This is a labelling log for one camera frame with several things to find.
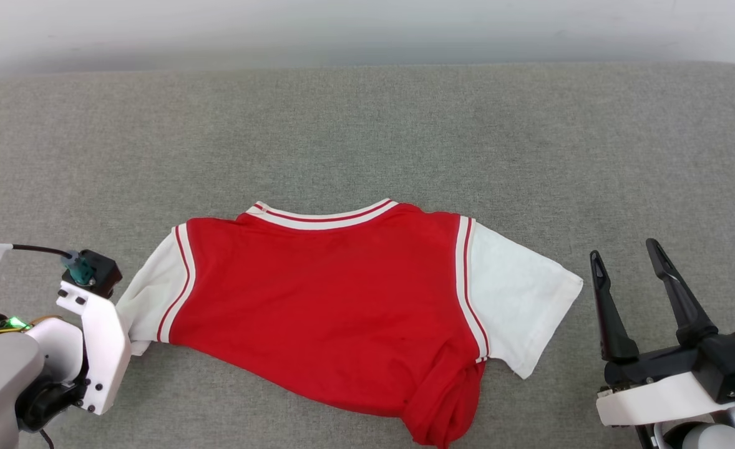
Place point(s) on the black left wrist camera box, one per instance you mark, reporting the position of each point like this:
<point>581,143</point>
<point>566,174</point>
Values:
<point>100,269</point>

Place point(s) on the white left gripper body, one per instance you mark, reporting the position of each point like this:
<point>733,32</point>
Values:
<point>105,349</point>

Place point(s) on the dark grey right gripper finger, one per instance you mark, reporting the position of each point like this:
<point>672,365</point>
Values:
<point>682,299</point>
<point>611,318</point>

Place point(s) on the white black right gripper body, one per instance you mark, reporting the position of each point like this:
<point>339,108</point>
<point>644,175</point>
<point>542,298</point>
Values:
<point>661,396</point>

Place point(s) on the red white jersey shirt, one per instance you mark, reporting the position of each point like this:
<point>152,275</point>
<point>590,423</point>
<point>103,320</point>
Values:
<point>317,299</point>

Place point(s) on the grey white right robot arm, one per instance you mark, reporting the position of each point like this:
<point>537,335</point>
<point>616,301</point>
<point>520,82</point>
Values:
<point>704,436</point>

